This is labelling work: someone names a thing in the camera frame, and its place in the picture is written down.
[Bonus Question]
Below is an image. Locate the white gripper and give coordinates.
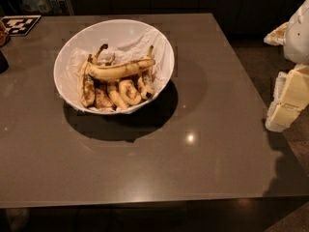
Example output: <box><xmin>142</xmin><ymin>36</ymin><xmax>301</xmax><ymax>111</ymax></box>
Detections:
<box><xmin>265</xmin><ymin>64</ymin><xmax>309</xmax><ymax>132</ymax></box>

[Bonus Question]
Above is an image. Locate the long top yellow banana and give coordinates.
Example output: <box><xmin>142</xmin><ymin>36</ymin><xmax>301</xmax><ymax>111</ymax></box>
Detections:
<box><xmin>87</xmin><ymin>59</ymin><xmax>155</xmax><ymax>81</ymax></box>

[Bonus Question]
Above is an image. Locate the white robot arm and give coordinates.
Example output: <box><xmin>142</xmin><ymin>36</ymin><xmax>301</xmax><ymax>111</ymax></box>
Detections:
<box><xmin>264</xmin><ymin>0</ymin><xmax>309</xmax><ymax>132</ymax></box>

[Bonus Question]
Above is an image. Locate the right spotted banana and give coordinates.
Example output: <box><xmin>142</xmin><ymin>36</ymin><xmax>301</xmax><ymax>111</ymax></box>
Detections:
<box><xmin>137</xmin><ymin>45</ymin><xmax>155</xmax><ymax>100</ymax></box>

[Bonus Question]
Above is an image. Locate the spotted banana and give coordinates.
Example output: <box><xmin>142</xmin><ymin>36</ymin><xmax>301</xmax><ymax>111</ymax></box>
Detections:
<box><xmin>78</xmin><ymin>43</ymin><xmax>108</xmax><ymax>107</ymax></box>
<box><xmin>137</xmin><ymin>45</ymin><xmax>155</xmax><ymax>100</ymax></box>

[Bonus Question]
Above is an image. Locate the curled yellow banana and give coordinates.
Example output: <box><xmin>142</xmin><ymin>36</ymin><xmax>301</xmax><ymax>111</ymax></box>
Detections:
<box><xmin>119</xmin><ymin>79</ymin><xmax>141</xmax><ymax>105</ymax></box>

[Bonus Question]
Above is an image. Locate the white bowl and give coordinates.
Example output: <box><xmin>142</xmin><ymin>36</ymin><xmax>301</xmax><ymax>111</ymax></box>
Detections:
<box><xmin>52</xmin><ymin>18</ymin><xmax>176</xmax><ymax>116</ymax></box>

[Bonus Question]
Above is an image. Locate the small curved middle banana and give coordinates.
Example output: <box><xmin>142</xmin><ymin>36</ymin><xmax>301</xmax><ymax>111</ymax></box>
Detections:
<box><xmin>107</xmin><ymin>80</ymin><xmax>128</xmax><ymax>110</ymax></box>

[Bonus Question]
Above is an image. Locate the brown bruised banana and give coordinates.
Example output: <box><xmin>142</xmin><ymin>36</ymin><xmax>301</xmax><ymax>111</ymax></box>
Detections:
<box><xmin>95</xmin><ymin>83</ymin><xmax>114</xmax><ymax>109</ymax></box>

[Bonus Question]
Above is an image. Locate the left spotted banana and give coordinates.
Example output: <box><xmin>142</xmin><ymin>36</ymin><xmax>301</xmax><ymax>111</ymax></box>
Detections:
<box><xmin>78</xmin><ymin>43</ymin><xmax>108</xmax><ymax>107</ymax></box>

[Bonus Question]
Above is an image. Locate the black white fiducial marker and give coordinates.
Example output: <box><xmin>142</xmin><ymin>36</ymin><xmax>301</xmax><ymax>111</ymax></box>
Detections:
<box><xmin>1</xmin><ymin>15</ymin><xmax>41</xmax><ymax>37</ymax></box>

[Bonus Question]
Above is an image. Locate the dark object at left edge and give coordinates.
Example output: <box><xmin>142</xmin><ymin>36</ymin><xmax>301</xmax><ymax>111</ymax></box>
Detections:
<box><xmin>0</xmin><ymin>50</ymin><xmax>9</xmax><ymax>73</ymax></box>

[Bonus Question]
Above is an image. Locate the brown object at left edge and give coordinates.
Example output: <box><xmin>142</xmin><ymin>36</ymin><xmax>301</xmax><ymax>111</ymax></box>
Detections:
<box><xmin>0</xmin><ymin>21</ymin><xmax>10</xmax><ymax>47</ymax></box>

